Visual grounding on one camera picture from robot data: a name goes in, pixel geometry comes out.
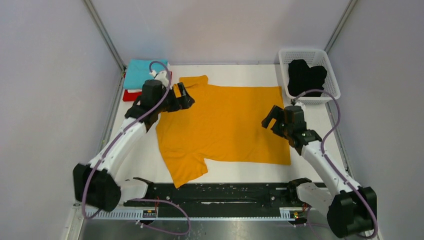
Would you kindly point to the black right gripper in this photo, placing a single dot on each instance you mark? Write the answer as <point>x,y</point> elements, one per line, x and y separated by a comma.
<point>273,113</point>

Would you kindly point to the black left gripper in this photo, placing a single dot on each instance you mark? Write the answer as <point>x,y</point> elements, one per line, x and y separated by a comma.
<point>185,101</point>

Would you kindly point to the yellow t shirt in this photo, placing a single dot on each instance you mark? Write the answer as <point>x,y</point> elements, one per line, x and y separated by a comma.
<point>224,124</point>

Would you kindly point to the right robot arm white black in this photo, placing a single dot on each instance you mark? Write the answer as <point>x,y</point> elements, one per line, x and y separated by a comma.
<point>349,208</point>

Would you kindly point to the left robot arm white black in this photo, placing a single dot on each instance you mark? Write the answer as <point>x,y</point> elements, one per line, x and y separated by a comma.
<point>95,183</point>

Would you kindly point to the black t shirt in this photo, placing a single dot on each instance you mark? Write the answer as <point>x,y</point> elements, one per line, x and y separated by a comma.
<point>303,78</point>

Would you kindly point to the folded white t shirt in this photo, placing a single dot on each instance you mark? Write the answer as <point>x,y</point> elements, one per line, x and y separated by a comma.
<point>157,67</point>

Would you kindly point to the folded cyan t shirt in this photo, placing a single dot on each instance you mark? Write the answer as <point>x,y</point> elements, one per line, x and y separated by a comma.
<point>137,73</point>

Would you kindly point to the folded red t shirt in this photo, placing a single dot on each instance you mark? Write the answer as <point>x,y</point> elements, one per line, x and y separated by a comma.
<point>129,96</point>

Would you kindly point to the white plastic laundry basket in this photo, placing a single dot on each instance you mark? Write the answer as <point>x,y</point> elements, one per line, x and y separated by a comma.
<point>313,57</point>

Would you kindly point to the right controller board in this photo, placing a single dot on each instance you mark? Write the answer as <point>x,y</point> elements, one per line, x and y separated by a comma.
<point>296,214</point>

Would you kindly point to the controller board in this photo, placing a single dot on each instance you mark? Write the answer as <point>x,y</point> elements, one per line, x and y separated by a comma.
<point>296,214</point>
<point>151,213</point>

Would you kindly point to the left controller board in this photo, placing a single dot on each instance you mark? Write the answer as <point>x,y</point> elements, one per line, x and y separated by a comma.
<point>151,213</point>

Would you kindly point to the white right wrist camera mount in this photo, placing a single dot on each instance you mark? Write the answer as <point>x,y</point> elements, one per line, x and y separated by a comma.
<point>299,104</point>

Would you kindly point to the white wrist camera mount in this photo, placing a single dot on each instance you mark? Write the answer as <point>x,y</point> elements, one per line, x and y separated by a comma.
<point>299,104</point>
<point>161,76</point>

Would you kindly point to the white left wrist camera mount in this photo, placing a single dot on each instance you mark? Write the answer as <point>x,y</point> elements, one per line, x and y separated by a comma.
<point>161,76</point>

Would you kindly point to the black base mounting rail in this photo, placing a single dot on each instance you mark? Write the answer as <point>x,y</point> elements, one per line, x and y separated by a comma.
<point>222,199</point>

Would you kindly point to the white slotted cable duct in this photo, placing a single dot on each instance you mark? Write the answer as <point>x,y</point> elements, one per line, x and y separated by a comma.
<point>136,214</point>

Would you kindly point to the right aluminium corner post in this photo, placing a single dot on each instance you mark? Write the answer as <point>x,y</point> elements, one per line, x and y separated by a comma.
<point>337,30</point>

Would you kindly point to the aluminium corner post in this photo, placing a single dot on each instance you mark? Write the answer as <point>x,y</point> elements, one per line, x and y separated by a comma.
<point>104,33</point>
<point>337,30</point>

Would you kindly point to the left aluminium corner post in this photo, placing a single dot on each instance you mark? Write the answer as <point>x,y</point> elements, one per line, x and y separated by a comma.
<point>104,33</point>

